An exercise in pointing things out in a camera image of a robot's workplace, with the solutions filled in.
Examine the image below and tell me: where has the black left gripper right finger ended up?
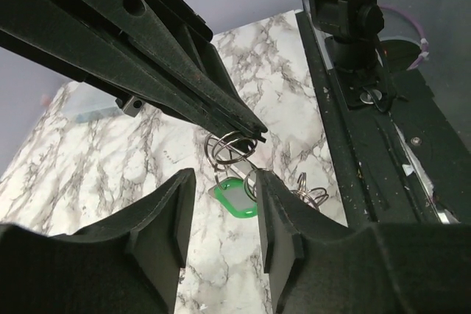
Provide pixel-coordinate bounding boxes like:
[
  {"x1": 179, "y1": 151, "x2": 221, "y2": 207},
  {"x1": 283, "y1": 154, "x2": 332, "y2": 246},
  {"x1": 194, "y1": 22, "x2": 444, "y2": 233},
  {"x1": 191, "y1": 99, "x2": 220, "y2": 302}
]
[{"x1": 256, "y1": 171, "x2": 470, "y2": 313}]

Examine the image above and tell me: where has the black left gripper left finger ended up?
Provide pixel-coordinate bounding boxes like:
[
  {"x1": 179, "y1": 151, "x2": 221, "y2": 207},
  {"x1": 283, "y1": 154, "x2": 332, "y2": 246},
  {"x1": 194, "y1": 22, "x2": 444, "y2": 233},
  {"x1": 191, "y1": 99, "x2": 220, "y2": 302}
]
[{"x1": 1, "y1": 168, "x2": 196, "y2": 313}]

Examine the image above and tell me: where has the clear plastic organizer box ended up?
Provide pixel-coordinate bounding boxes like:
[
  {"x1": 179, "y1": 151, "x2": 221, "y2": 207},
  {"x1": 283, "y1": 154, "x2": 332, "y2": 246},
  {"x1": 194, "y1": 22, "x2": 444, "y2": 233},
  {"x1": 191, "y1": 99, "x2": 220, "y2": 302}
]
[{"x1": 61, "y1": 83, "x2": 122, "y2": 124}]

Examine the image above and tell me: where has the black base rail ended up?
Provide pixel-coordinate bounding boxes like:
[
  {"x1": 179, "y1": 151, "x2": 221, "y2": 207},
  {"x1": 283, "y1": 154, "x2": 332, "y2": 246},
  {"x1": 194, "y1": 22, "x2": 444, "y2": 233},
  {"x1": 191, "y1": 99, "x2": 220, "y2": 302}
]
[{"x1": 297, "y1": 0, "x2": 470, "y2": 228}]

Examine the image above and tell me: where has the green key tag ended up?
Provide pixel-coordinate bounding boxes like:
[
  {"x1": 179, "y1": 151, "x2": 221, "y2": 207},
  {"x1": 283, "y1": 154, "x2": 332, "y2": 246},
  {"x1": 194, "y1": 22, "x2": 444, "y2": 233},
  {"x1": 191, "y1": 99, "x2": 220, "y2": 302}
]
[{"x1": 214, "y1": 177, "x2": 258, "y2": 219}]

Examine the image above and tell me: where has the silver keyring chain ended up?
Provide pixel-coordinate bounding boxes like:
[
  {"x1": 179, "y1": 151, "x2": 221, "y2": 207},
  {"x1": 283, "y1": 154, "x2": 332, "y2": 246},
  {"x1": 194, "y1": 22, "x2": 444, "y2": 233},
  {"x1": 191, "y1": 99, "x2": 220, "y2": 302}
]
[{"x1": 204, "y1": 130, "x2": 330, "y2": 212}]

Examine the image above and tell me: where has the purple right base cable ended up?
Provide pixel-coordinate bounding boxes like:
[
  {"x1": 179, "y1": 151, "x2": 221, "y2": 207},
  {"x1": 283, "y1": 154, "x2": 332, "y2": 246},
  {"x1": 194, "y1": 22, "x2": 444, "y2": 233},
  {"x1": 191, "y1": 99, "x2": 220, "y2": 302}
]
[{"x1": 378, "y1": 3, "x2": 431, "y2": 71}]

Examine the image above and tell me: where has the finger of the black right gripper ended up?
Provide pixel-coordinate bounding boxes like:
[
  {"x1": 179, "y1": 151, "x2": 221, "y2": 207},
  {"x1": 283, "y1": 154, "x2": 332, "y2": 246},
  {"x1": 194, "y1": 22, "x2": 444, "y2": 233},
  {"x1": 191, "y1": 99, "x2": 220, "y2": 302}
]
[
  {"x1": 1, "y1": 26, "x2": 265, "y2": 141},
  {"x1": 1, "y1": 0, "x2": 266, "y2": 141}
]

